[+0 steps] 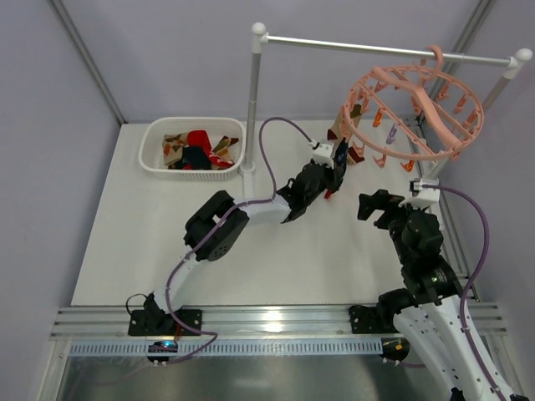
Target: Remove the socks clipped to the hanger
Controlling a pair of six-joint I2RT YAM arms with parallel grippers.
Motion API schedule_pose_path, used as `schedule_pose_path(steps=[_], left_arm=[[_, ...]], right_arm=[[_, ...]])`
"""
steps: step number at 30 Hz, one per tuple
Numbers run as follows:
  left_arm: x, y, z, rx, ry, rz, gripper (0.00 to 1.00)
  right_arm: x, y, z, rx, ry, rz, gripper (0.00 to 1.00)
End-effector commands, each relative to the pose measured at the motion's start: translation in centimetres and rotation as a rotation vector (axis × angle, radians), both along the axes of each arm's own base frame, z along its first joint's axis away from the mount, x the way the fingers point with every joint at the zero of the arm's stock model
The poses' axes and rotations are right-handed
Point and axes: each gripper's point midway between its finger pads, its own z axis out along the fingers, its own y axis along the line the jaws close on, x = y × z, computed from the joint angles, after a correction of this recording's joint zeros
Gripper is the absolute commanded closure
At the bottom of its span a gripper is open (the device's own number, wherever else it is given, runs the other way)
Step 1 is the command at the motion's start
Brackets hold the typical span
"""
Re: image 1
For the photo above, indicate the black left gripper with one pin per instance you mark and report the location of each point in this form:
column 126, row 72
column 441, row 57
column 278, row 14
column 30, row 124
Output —
column 331, row 176

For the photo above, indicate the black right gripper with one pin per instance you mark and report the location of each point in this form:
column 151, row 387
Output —
column 387, row 209

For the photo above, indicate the navy sock red toe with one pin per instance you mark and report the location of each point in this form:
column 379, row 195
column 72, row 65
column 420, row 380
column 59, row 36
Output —
column 339, row 163

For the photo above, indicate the beige striped ribbed sock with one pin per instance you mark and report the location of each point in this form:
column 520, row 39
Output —
column 339, row 131

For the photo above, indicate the pink round clip hanger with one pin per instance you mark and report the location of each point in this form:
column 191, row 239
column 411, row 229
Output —
column 452, row 109

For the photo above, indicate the navy sock beige toe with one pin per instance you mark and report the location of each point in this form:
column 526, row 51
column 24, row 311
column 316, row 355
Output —
column 193, row 158

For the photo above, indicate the beige orange argyle sock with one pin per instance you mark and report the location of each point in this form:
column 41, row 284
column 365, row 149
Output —
column 173, row 148

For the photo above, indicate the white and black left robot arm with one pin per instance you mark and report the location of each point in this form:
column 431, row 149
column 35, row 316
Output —
column 213, row 230

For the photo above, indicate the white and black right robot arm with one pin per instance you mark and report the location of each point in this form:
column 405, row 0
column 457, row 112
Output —
column 430, row 311

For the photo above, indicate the silver white clothes rack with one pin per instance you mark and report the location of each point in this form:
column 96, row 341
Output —
column 261, row 38

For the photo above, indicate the white perforated plastic basket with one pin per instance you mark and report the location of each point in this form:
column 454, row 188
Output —
column 150, row 155

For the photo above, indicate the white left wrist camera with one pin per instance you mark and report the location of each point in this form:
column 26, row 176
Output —
column 323, row 152

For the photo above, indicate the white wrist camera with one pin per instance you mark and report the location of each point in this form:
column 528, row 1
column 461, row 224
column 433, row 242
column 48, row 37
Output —
column 424, row 193
column 323, row 152

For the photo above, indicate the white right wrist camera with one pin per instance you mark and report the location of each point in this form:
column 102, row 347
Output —
column 424, row 193

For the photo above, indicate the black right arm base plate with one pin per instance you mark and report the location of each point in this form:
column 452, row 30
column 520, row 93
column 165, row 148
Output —
column 366, row 320

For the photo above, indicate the grey slotted cable duct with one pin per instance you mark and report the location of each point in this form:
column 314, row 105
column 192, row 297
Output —
column 228, row 347

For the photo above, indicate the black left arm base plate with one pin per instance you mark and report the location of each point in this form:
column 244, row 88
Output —
column 188, row 321

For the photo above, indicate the aluminium mounting rail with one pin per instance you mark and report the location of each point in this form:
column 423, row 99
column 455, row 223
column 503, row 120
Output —
column 240, row 321

